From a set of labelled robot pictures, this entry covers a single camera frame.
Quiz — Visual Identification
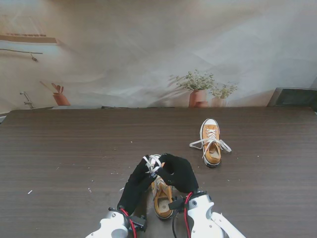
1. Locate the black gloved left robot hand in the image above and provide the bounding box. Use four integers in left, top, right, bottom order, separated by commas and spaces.
116, 156, 159, 216

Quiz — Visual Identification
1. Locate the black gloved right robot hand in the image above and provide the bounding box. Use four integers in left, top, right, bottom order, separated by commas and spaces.
158, 153, 200, 194

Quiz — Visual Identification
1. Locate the yellow canvas sneaker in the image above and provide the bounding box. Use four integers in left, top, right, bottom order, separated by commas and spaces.
151, 154, 174, 220
199, 118, 222, 168

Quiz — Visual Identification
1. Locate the printed kitchen backdrop cloth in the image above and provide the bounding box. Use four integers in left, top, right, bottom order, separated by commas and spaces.
0, 0, 317, 110

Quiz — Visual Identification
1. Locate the red left wrist cable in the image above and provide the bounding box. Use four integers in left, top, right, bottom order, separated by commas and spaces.
120, 208, 137, 238

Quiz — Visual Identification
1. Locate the red wrist cable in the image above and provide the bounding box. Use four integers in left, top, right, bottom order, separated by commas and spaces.
184, 192, 194, 238
120, 208, 137, 238

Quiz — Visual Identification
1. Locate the red right wrist cable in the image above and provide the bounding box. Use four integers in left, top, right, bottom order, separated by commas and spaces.
184, 192, 194, 238

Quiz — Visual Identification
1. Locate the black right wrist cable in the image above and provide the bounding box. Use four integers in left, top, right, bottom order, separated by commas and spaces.
171, 210, 179, 238

